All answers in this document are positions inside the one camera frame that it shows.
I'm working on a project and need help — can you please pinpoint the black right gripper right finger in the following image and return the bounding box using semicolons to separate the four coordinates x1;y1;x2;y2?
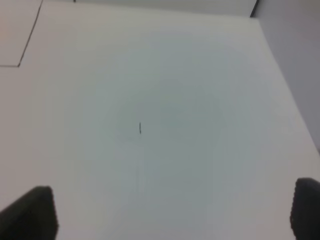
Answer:
289;177;320;240

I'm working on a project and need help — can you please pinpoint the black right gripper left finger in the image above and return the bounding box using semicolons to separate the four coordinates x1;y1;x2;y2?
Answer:
0;186;59;240

